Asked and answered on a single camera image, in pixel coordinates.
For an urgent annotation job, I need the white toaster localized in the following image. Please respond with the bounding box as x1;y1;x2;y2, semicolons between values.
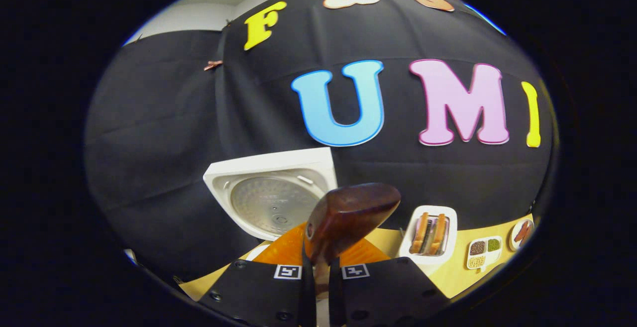
398;205;458;267

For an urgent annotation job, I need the white divided grain dish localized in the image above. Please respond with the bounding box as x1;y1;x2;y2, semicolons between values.
466;236;503;271

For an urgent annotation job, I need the brown wooden spoon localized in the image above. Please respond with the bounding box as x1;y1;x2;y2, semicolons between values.
304;183;402;298

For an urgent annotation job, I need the white rice cooker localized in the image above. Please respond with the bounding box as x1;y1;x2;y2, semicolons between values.
203;148;338;263

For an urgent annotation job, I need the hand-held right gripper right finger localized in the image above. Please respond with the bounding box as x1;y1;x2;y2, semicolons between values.
328;237;451;327

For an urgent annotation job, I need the white round plate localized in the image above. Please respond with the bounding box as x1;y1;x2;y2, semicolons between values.
509;218;535;252

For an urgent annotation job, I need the black backdrop cloth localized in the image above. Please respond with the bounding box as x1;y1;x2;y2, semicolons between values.
85;0;555;283

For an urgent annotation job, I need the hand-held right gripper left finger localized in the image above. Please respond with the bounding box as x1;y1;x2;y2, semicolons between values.
197;222;317;327

